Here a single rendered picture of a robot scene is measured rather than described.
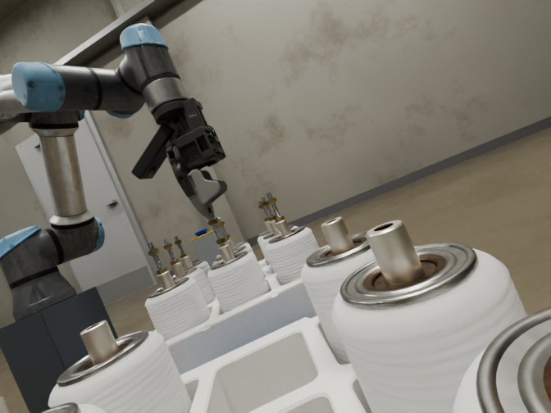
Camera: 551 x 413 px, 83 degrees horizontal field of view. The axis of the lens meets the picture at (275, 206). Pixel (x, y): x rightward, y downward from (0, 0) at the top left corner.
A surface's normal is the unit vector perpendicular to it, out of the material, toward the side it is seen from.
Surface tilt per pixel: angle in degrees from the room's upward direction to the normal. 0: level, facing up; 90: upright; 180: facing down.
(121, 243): 90
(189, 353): 90
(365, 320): 43
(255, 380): 90
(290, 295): 90
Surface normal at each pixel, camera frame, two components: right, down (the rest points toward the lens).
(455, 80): -0.23, 0.11
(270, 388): 0.07, -0.02
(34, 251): 0.75, -0.27
